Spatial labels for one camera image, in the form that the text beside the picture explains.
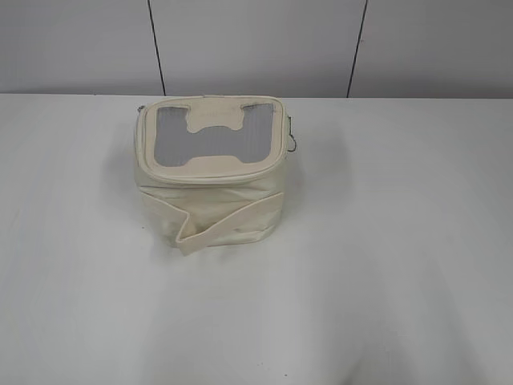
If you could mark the cream zippered fabric bag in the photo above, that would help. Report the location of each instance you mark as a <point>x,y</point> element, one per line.
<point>211,169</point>

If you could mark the silver side zipper pull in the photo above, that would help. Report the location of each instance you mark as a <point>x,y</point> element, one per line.
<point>292,142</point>

